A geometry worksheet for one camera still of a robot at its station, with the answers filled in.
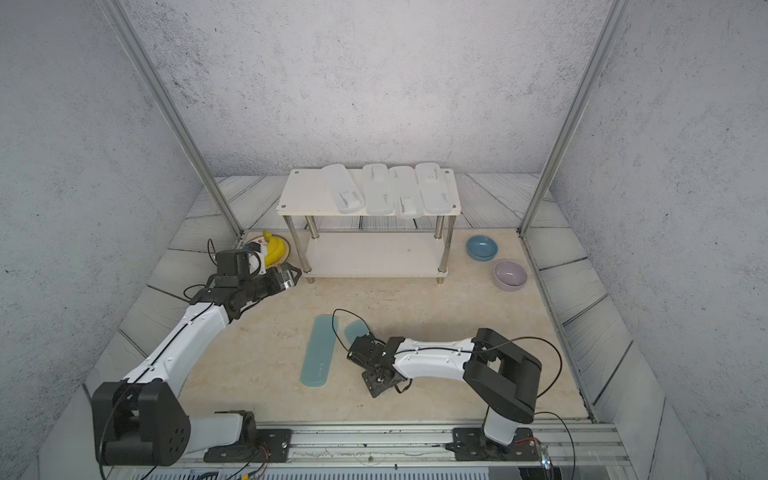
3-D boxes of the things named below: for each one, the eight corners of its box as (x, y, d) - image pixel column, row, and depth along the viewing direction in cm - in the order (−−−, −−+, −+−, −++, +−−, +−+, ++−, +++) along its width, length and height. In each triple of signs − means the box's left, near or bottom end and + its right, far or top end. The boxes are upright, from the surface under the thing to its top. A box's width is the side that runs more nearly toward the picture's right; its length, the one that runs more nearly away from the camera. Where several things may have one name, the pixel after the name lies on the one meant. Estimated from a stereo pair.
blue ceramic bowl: (468, 261, 114) (471, 251, 110) (465, 245, 120) (468, 235, 115) (495, 261, 114) (499, 251, 110) (491, 245, 120) (494, 235, 115)
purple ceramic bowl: (493, 293, 104) (497, 282, 99) (487, 271, 110) (491, 260, 105) (523, 293, 104) (529, 282, 99) (516, 271, 110) (521, 260, 105)
